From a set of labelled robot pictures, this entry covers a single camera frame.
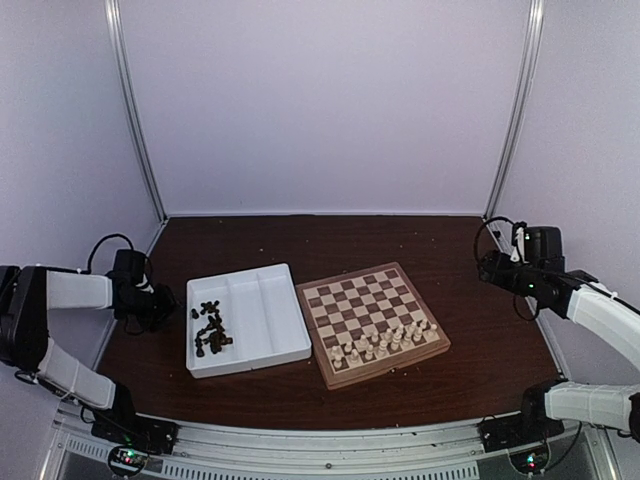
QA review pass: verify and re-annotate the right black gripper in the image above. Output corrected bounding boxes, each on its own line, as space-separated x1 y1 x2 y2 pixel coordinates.
477 249 541 297

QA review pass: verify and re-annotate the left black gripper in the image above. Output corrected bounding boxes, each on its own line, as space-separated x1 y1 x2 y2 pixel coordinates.
121 282 184 332

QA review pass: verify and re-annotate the white plastic compartment tray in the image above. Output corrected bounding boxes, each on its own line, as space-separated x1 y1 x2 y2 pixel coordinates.
186 263 312 379

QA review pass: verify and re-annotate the wooden chess board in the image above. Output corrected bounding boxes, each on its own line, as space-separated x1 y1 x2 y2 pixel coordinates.
296 262 451 390

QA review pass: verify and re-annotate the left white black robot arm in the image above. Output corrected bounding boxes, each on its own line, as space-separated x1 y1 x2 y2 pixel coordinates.
1 249 177 444

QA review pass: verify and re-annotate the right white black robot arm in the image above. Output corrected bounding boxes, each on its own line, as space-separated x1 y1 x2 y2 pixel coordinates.
473 222 639 442

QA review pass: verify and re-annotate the pile of dark chess pieces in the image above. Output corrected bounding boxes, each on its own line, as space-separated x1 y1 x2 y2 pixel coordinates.
190 300 234 358

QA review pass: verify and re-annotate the left controller board with LEDs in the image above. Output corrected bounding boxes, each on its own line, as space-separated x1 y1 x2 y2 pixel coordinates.
107 446 150 477

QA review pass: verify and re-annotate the controller board with leds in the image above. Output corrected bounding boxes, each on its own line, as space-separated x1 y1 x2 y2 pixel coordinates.
509 450 550 476
107 446 150 477

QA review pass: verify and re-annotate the right controller board with LEDs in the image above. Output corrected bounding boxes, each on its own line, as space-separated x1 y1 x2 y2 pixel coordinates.
509 450 550 476

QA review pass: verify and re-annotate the light pawn in tray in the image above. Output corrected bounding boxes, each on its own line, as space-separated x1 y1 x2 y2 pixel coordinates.
356 335 368 350

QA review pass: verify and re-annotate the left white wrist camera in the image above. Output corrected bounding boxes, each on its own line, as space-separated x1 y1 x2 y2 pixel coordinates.
136 282 154 293

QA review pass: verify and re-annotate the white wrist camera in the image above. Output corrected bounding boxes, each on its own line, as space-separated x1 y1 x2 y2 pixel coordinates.
136 282 154 293
510 222 527 264

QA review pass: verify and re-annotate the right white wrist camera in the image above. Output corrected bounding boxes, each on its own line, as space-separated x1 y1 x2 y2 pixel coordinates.
510 222 527 264

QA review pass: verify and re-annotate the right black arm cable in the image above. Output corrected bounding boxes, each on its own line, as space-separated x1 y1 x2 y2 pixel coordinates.
473 215 521 266

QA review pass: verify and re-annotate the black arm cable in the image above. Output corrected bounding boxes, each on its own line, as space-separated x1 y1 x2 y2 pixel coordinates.
473 215 521 266
87 233 154 281

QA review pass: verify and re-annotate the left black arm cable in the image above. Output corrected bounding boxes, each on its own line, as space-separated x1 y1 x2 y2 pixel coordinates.
87 233 154 281

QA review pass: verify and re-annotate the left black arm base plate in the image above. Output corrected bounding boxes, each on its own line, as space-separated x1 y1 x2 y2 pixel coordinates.
91 416 179 455

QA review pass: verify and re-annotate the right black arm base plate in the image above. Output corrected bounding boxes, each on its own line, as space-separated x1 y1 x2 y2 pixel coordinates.
478 413 564 453

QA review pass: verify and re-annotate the front aluminium frame rail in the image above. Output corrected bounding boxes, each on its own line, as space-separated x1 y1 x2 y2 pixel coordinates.
37 392 626 480

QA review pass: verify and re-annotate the right aluminium frame post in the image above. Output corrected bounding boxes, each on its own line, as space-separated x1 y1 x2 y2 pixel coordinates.
483 0 545 219

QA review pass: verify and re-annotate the aluminium frame post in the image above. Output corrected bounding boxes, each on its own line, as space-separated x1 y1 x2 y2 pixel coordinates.
104 0 168 224
483 0 545 219

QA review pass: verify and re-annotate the left aluminium frame post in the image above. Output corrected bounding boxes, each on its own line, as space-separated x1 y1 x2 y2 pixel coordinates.
104 0 168 224

